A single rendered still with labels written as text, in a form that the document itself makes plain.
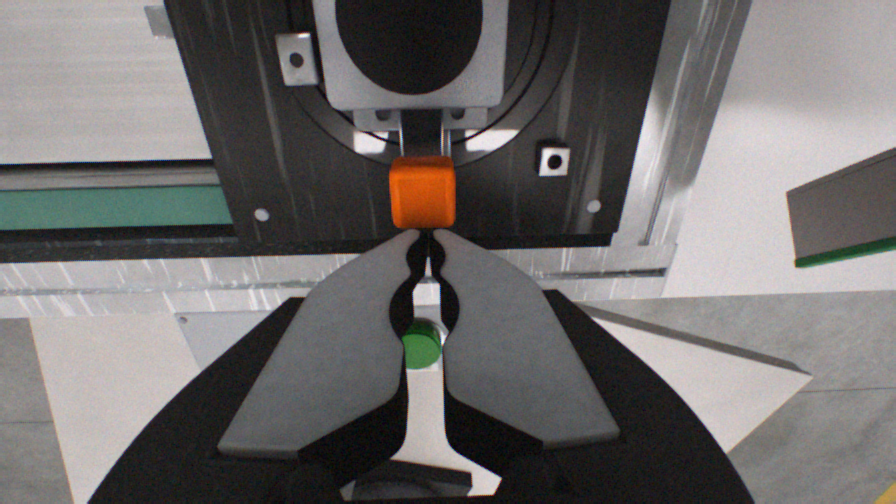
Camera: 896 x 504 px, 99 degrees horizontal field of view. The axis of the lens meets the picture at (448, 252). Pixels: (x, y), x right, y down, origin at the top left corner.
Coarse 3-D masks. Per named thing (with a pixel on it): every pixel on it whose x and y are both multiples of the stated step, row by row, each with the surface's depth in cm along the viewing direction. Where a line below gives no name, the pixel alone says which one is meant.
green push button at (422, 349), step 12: (420, 324) 29; (408, 336) 28; (420, 336) 28; (432, 336) 29; (408, 348) 29; (420, 348) 29; (432, 348) 29; (408, 360) 30; (420, 360) 30; (432, 360) 30
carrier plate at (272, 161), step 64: (192, 0) 18; (256, 0) 18; (640, 0) 18; (192, 64) 19; (256, 64) 19; (576, 64) 20; (640, 64) 20; (256, 128) 21; (576, 128) 21; (640, 128) 22; (256, 192) 23; (320, 192) 23; (384, 192) 23; (512, 192) 23; (576, 192) 23
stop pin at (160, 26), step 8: (144, 8) 18; (152, 8) 18; (160, 8) 18; (152, 16) 18; (160, 16) 18; (152, 24) 19; (160, 24) 19; (168, 24) 19; (152, 32) 19; (160, 32) 19; (168, 32) 19
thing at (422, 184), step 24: (408, 120) 12; (432, 120) 12; (408, 144) 12; (432, 144) 12; (408, 168) 12; (432, 168) 12; (408, 192) 12; (432, 192) 12; (408, 216) 12; (432, 216) 12
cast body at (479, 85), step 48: (336, 0) 8; (384, 0) 8; (432, 0) 8; (480, 0) 8; (336, 48) 9; (384, 48) 8; (432, 48) 8; (480, 48) 9; (336, 96) 9; (384, 96) 9; (432, 96) 9; (480, 96) 10
